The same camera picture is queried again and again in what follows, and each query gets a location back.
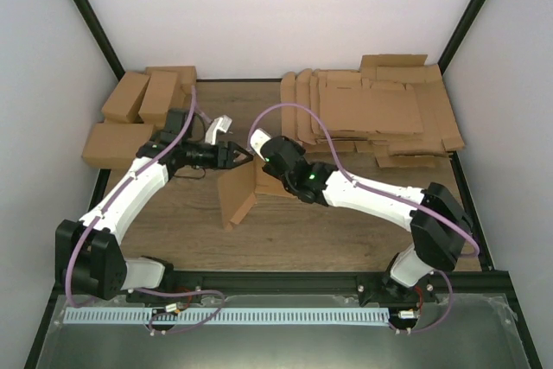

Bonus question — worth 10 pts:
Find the cardboard box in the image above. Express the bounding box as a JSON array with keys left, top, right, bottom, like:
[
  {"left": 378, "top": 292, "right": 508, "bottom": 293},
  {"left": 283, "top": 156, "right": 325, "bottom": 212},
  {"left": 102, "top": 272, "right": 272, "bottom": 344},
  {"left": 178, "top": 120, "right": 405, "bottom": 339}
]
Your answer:
[
  {"left": 155, "top": 84, "right": 191, "bottom": 129},
  {"left": 144, "top": 66, "right": 197, "bottom": 94},
  {"left": 138, "top": 72, "right": 181, "bottom": 125},
  {"left": 81, "top": 123, "right": 155, "bottom": 170},
  {"left": 101, "top": 72, "right": 149, "bottom": 124},
  {"left": 217, "top": 157, "right": 292, "bottom": 231}
]

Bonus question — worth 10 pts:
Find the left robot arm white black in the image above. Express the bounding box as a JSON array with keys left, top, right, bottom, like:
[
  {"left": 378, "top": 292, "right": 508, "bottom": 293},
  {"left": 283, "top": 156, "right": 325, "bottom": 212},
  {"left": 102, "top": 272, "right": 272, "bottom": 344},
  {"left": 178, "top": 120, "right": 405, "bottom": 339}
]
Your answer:
[{"left": 55, "top": 109, "right": 253, "bottom": 303}]

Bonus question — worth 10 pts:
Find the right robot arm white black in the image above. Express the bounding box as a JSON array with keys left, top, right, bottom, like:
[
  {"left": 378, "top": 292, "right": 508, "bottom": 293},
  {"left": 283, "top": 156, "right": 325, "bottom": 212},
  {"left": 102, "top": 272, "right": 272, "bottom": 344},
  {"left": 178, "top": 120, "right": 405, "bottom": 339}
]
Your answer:
[{"left": 249, "top": 129, "right": 474, "bottom": 302}]

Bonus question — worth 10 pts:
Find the folded cardboard box front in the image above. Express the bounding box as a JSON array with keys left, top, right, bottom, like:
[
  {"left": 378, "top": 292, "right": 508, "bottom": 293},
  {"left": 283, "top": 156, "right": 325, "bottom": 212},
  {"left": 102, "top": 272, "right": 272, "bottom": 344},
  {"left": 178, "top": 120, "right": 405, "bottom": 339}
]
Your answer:
[{"left": 81, "top": 123, "right": 155, "bottom": 170}]

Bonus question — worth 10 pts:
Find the stack of flat cardboard blanks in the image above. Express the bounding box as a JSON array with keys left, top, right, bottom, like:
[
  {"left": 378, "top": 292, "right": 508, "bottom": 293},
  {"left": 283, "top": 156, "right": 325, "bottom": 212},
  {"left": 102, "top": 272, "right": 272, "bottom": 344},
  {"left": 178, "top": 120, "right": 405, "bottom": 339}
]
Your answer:
[{"left": 280, "top": 54, "right": 465, "bottom": 168}]

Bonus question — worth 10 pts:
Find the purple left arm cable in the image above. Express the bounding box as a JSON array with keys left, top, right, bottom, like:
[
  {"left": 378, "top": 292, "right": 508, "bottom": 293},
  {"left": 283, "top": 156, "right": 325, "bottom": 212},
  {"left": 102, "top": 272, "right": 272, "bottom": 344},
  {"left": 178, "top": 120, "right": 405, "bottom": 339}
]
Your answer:
[{"left": 67, "top": 86, "right": 228, "bottom": 335}]

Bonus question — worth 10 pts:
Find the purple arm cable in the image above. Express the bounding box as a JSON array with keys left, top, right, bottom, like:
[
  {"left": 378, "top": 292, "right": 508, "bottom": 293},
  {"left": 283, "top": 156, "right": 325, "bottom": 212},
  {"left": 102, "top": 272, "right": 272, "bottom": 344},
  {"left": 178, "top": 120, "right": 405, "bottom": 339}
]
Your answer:
[
  {"left": 67, "top": 86, "right": 228, "bottom": 335},
  {"left": 250, "top": 103, "right": 480, "bottom": 335}
]

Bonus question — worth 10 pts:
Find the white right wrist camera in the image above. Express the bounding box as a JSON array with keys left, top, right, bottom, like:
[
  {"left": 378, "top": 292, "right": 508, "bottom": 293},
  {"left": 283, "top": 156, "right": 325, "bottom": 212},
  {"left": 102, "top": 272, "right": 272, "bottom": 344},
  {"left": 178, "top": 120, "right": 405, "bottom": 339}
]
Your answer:
[{"left": 249, "top": 128, "right": 271, "bottom": 159}]

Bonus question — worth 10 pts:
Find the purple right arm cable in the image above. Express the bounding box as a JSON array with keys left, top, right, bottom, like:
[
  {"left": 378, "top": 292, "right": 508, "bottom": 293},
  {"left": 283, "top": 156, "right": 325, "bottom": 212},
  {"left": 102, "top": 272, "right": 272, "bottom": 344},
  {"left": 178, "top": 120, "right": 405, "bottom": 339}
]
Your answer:
[{"left": 250, "top": 103, "right": 480, "bottom": 335}]

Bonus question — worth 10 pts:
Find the light blue slotted cable duct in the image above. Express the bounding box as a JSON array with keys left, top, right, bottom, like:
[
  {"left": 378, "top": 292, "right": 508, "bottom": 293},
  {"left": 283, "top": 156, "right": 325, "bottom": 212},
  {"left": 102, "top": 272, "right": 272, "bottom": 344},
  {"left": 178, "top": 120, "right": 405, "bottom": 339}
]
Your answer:
[{"left": 62, "top": 308, "right": 390, "bottom": 327}]

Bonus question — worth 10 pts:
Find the black aluminium frame rail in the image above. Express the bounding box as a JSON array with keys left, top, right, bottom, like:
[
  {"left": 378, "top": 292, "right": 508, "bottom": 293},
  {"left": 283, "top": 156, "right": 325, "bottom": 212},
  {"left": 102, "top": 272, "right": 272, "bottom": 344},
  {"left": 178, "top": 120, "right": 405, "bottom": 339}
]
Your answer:
[{"left": 157, "top": 270, "right": 514, "bottom": 303}]

